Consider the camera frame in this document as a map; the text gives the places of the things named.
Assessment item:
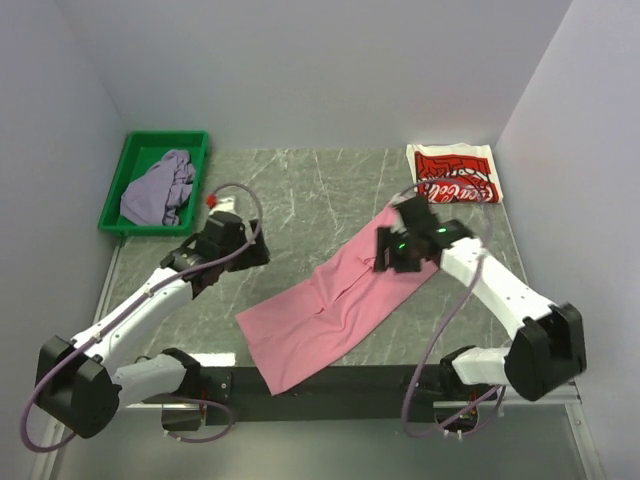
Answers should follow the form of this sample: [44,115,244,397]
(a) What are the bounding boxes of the folded red white Coca-Cola t-shirt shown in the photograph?
[405,143,504,204]

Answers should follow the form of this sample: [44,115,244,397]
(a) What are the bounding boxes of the green plastic bin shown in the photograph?
[98,130,210,237]

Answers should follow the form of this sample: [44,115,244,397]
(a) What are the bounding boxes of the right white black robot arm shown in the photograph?
[374,195,587,401]

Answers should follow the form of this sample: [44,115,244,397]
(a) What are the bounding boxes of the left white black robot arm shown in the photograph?
[31,211,270,438]

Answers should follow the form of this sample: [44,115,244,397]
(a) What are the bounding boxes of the lavender t-shirt in bin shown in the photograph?
[120,149,196,226]

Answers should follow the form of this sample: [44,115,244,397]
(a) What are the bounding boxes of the pink t-shirt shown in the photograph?
[236,206,437,395]

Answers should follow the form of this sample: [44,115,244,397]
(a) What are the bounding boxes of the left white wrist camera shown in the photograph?
[205,194,236,214]

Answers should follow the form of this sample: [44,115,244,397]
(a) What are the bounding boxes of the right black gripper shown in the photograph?
[371,226,422,275]

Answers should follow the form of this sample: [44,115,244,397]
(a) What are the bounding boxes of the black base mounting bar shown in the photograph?
[160,363,496,432]

